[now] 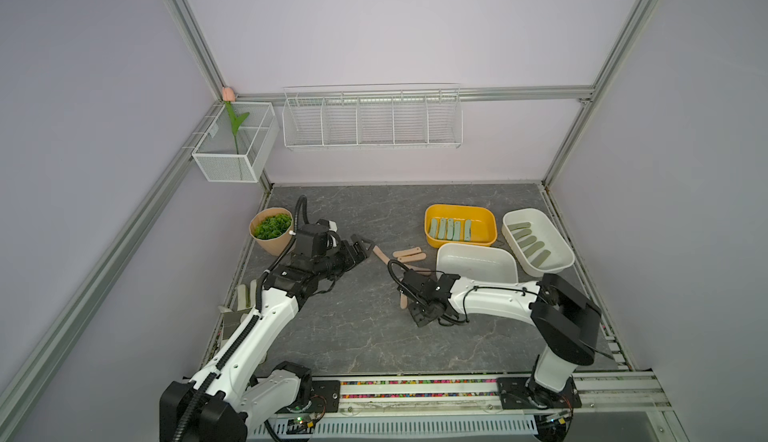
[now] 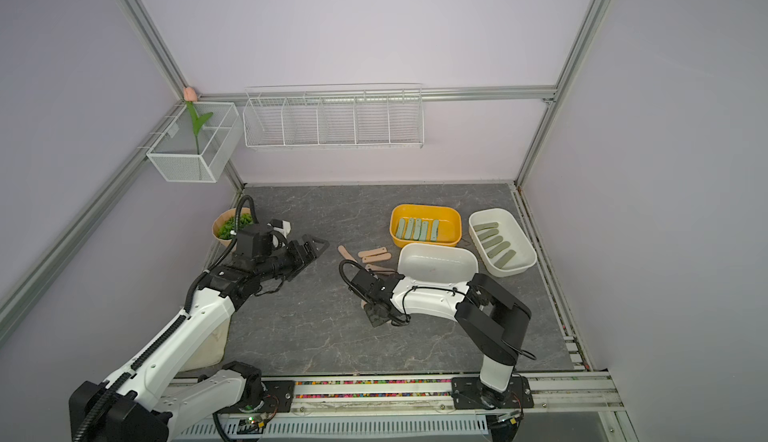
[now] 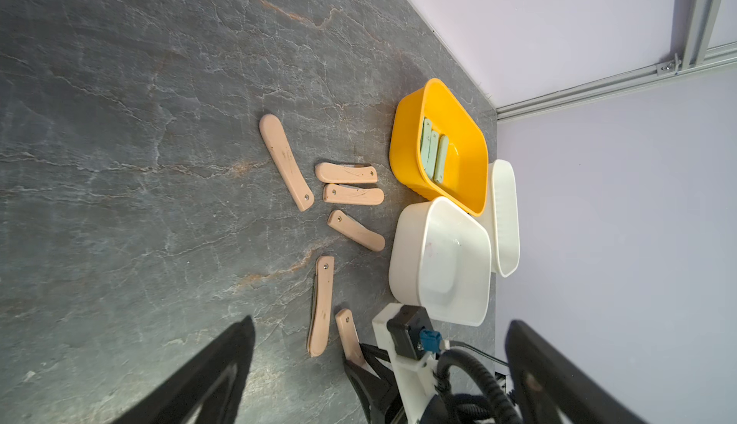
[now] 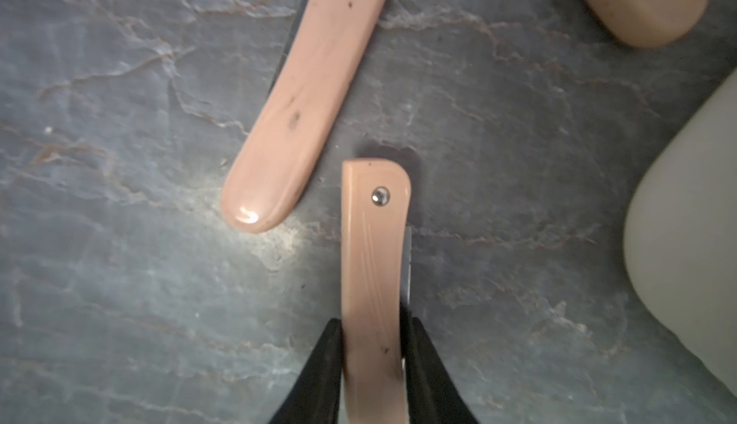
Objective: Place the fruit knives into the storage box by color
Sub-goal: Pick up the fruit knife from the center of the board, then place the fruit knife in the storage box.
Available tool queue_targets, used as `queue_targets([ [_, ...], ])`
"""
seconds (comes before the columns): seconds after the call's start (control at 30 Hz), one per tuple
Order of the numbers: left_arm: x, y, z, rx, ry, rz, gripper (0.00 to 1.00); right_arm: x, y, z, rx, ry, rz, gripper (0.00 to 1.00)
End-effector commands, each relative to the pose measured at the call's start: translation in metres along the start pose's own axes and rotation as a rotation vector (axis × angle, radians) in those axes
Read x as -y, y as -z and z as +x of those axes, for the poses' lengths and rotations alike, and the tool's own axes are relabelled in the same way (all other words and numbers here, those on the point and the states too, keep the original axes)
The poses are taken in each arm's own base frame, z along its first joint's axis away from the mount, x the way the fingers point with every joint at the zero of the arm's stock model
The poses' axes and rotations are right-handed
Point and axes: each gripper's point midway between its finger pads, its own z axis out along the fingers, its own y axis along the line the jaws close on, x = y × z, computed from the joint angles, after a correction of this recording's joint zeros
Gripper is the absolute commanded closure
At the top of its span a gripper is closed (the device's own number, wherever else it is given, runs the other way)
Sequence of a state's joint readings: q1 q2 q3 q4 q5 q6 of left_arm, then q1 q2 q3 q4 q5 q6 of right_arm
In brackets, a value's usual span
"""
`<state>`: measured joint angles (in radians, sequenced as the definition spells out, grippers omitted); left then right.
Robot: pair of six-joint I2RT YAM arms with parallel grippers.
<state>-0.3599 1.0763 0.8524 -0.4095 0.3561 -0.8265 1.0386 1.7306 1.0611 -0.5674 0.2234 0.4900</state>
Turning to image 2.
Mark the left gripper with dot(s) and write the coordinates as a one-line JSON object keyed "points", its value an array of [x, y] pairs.
{"points": [[301, 261]]}

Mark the pink knife top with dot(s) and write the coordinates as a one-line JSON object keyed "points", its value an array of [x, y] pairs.
{"points": [[373, 252]]}

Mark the mint knife long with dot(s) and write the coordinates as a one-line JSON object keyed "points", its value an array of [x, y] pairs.
{"points": [[401, 226]]}

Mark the mint knife short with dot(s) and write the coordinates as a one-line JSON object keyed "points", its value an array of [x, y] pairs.
{"points": [[424, 230]]}

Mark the white storage box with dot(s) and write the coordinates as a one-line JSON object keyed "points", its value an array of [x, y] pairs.
{"points": [[437, 264], [510, 231]]}

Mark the yellow storage box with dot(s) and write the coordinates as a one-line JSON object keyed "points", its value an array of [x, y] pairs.
{"points": [[450, 224]]}

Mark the olive knife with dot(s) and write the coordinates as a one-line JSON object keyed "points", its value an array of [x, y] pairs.
{"points": [[505, 259], [496, 250], [486, 234], [492, 242], [485, 226]]}

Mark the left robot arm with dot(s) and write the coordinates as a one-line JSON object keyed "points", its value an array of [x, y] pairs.
{"points": [[127, 405]]}

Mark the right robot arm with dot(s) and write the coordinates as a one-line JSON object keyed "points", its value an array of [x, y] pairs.
{"points": [[493, 318]]}

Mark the pink knife by box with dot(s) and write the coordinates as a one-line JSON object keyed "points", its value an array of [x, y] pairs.
{"points": [[346, 255]]}

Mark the potted green plant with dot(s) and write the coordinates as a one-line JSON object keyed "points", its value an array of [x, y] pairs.
{"points": [[224, 225]]}

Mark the white mesh basket small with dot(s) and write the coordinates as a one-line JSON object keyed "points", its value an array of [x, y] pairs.
{"points": [[174, 155]]}

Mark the artificial tulip flower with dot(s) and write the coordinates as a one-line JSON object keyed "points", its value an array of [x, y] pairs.
{"points": [[197, 120]]}

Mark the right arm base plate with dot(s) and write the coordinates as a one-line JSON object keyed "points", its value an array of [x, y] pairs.
{"points": [[470, 393]]}

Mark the white wire basket long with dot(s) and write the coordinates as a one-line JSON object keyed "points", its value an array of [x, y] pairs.
{"points": [[334, 116]]}

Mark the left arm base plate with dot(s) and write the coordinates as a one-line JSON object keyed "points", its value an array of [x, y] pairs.
{"points": [[273, 396]]}

